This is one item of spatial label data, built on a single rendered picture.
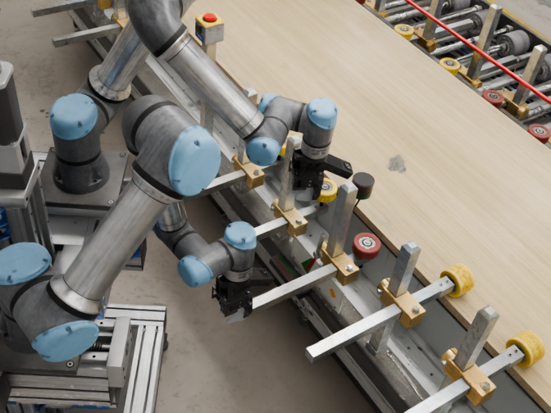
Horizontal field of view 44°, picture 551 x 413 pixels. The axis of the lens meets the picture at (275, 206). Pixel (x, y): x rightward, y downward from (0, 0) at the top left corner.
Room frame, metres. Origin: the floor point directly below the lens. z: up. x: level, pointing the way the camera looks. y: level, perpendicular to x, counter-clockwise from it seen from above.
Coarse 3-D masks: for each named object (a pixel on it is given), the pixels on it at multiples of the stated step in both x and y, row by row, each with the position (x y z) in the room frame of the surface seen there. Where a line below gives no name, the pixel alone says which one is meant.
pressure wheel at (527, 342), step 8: (520, 336) 1.06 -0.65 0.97; (528, 336) 1.06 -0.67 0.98; (536, 336) 1.06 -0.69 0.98; (512, 344) 1.05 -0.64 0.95; (520, 344) 1.03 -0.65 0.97; (528, 344) 1.03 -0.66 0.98; (536, 344) 1.04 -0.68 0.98; (528, 352) 1.01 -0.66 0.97; (536, 352) 1.02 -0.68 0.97; (544, 352) 1.03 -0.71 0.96; (528, 360) 1.00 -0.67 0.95; (536, 360) 1.01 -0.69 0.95
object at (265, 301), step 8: (352, 256) 1.35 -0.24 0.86; (360, 264) 1.34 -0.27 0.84; (312, 272) 1.27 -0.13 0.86; (320, 272) 1.27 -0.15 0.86; (328, 272) 1.28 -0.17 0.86; (336, 272) 1.29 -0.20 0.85; (296, 280) 1.23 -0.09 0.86; (304, 280) 1.24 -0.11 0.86; (312, 280) 1.24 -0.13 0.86; (320, 280) 1.25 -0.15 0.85; (280, 288) 1.20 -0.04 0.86; (288, 288) 1.20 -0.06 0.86; (296, 288) 1.20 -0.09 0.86; (304, 288) 1.22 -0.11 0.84; (264, 296) 1.16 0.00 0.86; (272, 296) 1.17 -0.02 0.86; (280, 296) 1.17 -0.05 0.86; (288, 296) 1.19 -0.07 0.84; (256, 304) 1.13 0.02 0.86; (264, 304) 1.14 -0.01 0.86; (272, 304) 1.16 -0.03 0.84; (256, 312) 1.12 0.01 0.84
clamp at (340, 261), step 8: (328, 256) 1.33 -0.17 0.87; (336, 256) 1.33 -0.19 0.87; (344, 256) 1.34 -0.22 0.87; (328, 264) 1.32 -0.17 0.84; (336, 264) 1.30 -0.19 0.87; (344, 264) 1.31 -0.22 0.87; (352, 264) 1.31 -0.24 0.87; (344, 272) 1.28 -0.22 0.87; (352, 272) 1.28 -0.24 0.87; (344, 280) 1.27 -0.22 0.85; (352, 280) 1.28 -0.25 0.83
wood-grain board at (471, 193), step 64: (256, 0) 2.70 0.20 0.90; (320, 0) 2.77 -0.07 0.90; (256, 64) 2.22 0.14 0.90; (320, 64) 2.27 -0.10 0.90; (384, 64) 2.33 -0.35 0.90; (384, 128) 1.93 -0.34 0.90; (448, 128) 1.98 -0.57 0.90; (512, 128) 2.03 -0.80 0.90; (384, 192) 1.60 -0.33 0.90; (448, 192) 1.64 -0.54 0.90; (512, 192) 1.68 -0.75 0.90; (448, 256) 1.36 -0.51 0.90; (512, 256) 1.40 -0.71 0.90; (512, 320) 1.16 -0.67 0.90
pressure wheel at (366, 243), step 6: (360, 234) 1.40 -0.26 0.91; (366, 234) 1.40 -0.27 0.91; (372, 234) 1.40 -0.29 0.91; (354, 240) 1.37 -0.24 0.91; (360, 240) 1.38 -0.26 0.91; (366, 240) 1.37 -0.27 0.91; (372, 240) 1.38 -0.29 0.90; (378, 240) 1.38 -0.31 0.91; (354, 246) 1.35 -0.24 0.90; (360, 246) 1.35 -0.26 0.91; (366, 246) 1.36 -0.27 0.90; (372, 246) 1.36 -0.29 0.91; (378, 246) 1.36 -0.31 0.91; (354, 252) 1.35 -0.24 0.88; (360, 252) 1.34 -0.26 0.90; (366, 252) 1.33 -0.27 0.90; (372, 252) 1.33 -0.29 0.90; (378, 252) 1.35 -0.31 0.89; (366, 258) 1.33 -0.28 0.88; (372, 258) 1.34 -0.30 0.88
